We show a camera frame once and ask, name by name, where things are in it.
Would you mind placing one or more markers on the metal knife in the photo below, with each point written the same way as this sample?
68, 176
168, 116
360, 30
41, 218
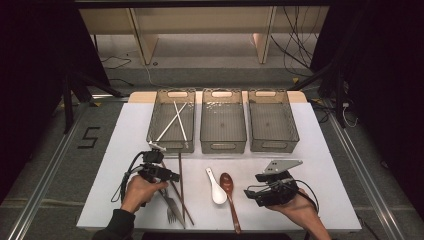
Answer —
176, 211

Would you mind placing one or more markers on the person's left hand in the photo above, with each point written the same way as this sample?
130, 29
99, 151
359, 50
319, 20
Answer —
141, 193

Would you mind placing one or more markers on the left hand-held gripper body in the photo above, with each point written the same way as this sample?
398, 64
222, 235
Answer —
148, 171

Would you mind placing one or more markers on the person's right hand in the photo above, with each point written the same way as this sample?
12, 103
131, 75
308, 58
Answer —
296, 210

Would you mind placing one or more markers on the white ceramic spoon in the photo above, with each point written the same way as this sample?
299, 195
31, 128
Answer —
218, 195

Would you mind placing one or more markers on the brown wooden spoon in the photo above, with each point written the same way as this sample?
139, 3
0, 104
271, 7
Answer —
227, 182

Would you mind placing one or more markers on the metal fork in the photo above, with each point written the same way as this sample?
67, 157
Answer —
171, 215

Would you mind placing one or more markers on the light wooden desk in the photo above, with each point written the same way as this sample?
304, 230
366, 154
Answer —
206, 20

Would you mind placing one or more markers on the aluminium floor rail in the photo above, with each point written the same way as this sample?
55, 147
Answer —
40, 196
363, 180

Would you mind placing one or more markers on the black metal stand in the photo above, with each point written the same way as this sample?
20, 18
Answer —
68, 100
338, 93

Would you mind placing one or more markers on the gray transparent plastic bin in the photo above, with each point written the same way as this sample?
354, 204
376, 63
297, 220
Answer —
223, 130
171, 133
272, 128

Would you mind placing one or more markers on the dark curtain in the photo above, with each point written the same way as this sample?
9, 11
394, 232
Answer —
386, 83
30, 83

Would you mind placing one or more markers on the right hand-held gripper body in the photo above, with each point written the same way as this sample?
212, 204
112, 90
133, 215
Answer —
280, 186

